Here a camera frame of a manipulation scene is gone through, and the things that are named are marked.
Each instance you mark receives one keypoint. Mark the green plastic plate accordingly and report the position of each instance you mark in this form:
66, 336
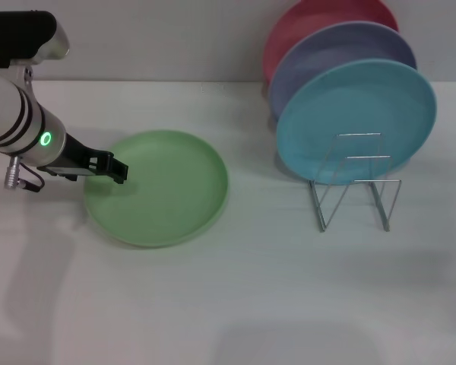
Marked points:
167, 194

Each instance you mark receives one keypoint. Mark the purple plastic plate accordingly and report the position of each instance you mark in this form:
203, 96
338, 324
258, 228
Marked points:
346, 45

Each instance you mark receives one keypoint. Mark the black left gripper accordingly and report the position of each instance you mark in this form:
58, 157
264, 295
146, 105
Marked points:
80, 157

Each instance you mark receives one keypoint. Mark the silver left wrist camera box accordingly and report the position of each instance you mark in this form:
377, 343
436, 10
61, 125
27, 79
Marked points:
19, 34

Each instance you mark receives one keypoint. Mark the pink plastic plate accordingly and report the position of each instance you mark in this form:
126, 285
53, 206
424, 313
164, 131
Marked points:
308, 23

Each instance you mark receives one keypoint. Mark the teal plastic plate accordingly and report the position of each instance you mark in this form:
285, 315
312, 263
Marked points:
346, 106

